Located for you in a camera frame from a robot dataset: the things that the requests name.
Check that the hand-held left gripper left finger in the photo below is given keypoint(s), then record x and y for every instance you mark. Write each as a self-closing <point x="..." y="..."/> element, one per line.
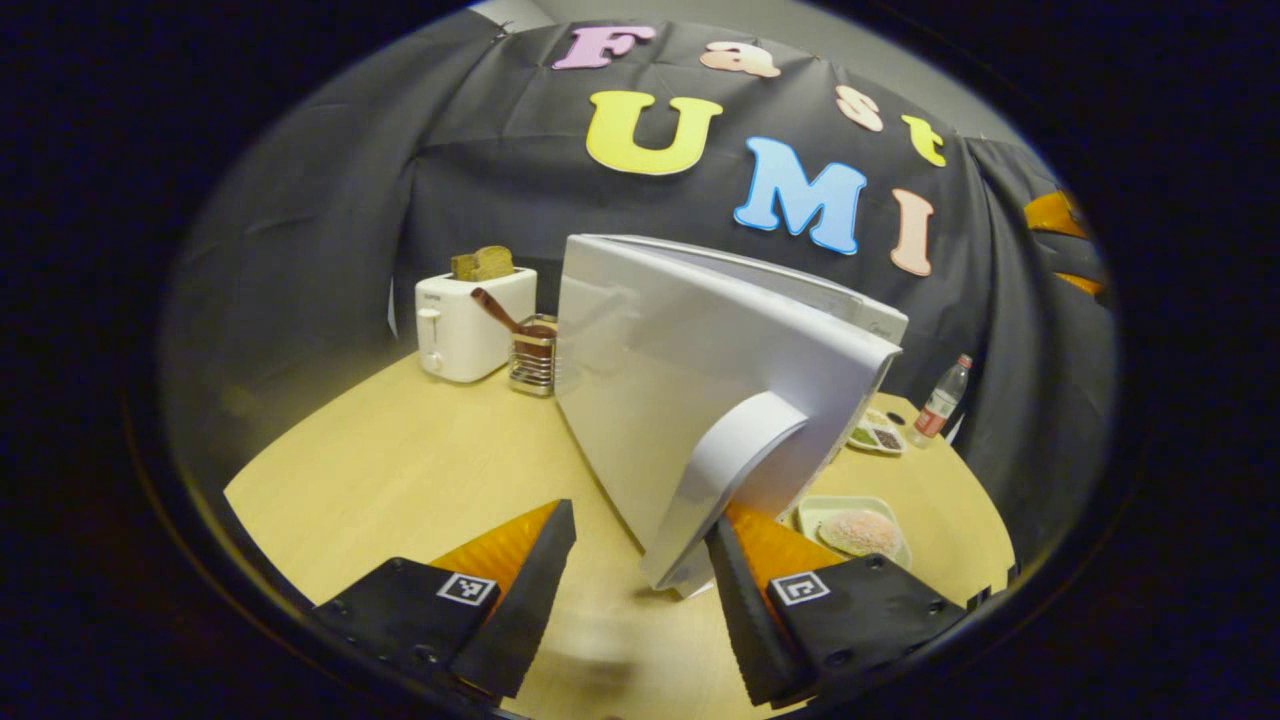
<point x="525" y="610"/>

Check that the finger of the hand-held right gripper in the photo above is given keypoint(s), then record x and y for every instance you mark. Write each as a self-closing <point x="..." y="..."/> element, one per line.
<point x="1080" y="262"/>
<point x="1055" y="212"/>

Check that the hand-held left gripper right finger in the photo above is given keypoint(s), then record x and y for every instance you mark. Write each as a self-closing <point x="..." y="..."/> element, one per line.
<point x="750" y="620"/>

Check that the pink speckled food piece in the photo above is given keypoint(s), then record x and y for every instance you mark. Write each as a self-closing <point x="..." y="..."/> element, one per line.
<point x="860" y="533"/>

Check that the white microwave oven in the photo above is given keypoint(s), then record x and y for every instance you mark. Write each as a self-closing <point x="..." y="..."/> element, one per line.
<point x="660" y="380"/>

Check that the pale green rectangular tray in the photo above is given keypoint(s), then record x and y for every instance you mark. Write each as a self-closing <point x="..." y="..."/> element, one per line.
<point x="812" y="512"/>

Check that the clear bottle with red label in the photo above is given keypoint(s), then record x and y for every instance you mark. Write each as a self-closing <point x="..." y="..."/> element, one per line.
<point x="940" y="405"/>

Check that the divided dish of beans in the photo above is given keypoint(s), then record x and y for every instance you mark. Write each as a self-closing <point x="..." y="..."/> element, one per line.
<point x="875" y="436"/>

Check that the white toaster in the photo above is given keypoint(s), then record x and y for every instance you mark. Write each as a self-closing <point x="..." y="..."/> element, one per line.
<point x="465" y="335"/>

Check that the brown spoon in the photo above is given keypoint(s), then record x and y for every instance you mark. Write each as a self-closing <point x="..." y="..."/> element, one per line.
<point x="495" y="308"/>

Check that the brown toast bread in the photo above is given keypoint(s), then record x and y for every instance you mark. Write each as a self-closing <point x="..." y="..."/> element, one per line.
<point x="485" y="264"/>

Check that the black backdrop cloth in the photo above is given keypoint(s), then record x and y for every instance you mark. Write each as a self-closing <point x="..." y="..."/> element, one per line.
<point x="330" y="200"/>

